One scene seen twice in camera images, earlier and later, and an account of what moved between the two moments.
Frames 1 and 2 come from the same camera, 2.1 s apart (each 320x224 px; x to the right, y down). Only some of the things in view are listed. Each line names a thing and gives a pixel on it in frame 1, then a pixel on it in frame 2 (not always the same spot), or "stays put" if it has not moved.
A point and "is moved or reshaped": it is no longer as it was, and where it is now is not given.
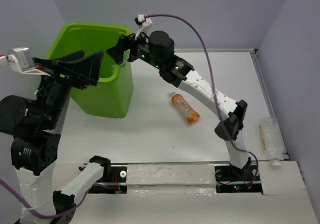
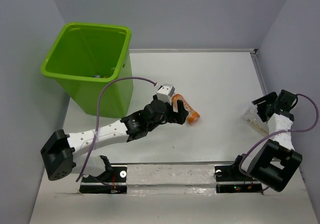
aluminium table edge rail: x=230 y=50 stays put
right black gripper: x=124 y=43 -> x=271 y=96
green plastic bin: x=112 y=96 stays put
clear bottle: x=271 y=140 is moved or reshaped
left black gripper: x=87 y=69 -> x=176 y=118
